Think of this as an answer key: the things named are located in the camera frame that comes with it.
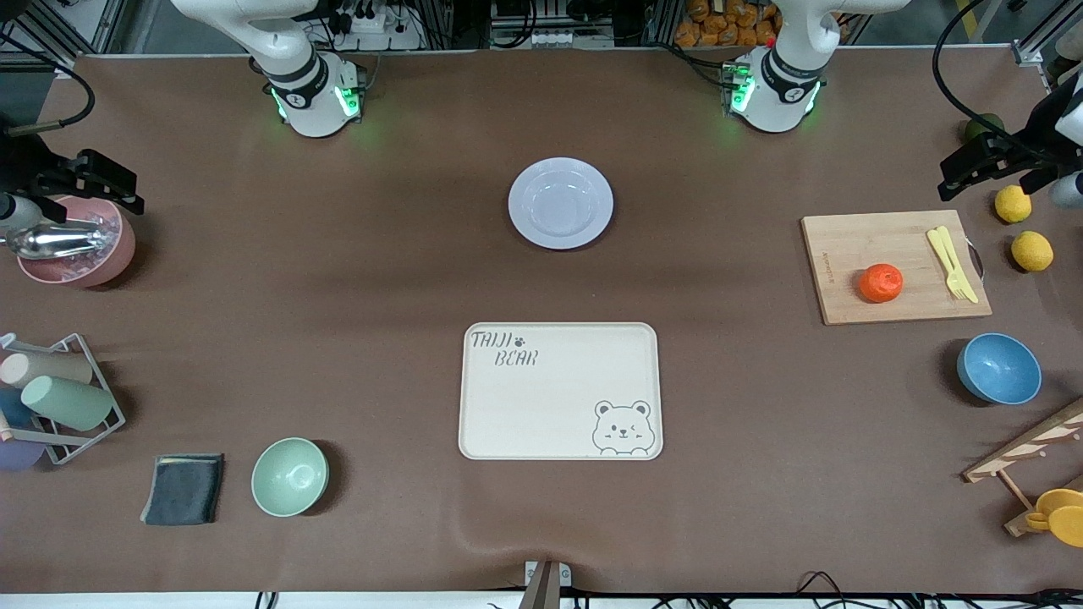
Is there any blue cup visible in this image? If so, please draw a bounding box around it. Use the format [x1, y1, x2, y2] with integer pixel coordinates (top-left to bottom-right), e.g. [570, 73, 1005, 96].
[0, 387, 35, 431]

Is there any beige cup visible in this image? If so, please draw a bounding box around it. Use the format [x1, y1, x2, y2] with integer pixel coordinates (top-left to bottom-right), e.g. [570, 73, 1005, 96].
[0, 351, 94, 388]

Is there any grey metal table clamp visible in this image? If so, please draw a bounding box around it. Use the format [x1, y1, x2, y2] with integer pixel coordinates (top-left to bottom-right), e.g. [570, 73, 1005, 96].
[519, 558, 573, 609]

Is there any pale green bowl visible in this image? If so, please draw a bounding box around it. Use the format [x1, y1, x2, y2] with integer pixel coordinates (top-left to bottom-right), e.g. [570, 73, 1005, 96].
[251, 437, 329, 518]

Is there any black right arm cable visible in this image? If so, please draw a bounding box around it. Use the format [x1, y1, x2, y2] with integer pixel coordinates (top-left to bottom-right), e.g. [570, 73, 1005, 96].
[0, 25, 96, 138]

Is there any mint green cup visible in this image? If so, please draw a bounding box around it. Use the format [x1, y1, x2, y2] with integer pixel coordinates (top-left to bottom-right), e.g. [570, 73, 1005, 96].
[21, 375, 115, 432]

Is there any white round plate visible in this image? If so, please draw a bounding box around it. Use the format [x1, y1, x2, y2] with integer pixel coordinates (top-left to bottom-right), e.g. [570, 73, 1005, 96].
[508, 157, 614, 250]

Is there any purple cup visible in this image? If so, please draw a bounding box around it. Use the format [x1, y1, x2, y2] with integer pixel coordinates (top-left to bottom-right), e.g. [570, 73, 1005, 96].
[0, 436, 47, 472]

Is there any yellow plastic knife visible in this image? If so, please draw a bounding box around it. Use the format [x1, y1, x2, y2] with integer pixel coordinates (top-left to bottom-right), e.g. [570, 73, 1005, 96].
[935, 225, 981, 305]

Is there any pink bowl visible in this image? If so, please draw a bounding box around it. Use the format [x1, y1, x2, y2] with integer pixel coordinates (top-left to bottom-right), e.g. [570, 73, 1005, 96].
[17, 196, 136, 288]

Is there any yellow plastic fork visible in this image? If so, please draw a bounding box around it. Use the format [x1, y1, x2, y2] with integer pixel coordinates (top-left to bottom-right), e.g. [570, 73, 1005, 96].
[926, 227, 970, 302]

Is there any cream bear print tray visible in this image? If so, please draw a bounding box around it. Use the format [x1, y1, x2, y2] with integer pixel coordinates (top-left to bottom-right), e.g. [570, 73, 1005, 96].
[458, 321, 664, 462]

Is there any black cable bundle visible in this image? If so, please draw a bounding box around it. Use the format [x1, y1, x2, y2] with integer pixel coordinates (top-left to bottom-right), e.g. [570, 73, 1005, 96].
[584, 571, 1083, 609]

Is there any wooden peg drying rack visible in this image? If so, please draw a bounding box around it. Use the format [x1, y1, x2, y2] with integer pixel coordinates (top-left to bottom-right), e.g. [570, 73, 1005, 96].
[963, 398, 1083, 538]

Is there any yellow lemon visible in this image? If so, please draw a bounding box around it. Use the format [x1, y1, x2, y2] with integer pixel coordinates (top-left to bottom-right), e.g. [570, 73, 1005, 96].
[1011, 230, 1055, 273]
[994, 184, 1033, 224]

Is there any blue bowl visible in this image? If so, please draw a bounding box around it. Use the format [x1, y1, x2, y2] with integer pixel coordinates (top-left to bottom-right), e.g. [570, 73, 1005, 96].
[957, 332, 1043, 406]

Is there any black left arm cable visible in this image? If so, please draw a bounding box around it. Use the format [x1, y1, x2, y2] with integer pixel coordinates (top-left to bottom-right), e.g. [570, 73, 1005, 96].
[932, 0, 1050, 163]

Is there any wooden cutting board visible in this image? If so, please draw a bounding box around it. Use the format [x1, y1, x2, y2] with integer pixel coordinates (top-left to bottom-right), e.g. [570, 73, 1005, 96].
[800, 210, 993, 326]

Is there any shiny metal scoop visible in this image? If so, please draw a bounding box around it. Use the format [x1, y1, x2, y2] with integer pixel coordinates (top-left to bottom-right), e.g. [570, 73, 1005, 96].
[7, 222, 107, 260]

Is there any dark grey folded cloth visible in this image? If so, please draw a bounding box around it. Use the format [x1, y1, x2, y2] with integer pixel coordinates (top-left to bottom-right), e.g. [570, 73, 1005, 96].
[140, 453, 225, 527]

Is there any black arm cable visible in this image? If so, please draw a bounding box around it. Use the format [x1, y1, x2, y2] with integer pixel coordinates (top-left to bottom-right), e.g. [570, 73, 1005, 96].
[932, 0, 1050, 163]
[0, 25, 96, 138]

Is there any clear ice pile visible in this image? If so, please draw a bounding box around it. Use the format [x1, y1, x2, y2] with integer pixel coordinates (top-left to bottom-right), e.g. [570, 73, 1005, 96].
[51, 211, 124, 280]

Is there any white power strip with plugs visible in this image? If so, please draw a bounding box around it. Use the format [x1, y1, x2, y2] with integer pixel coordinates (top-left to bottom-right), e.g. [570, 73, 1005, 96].
[326, 0, 426, 52]

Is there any grey wire cup rack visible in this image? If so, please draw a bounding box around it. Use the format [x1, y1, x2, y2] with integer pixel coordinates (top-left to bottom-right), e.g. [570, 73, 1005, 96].
[0, 332, 128, 466]

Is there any pile of orange fruits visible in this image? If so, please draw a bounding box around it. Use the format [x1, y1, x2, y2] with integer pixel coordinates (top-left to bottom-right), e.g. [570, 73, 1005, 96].
[674, 0, 781, 48]

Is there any orange fruit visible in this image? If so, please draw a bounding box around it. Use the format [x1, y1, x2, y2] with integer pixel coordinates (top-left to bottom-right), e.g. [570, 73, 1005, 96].
[858, 263, 904, 304]

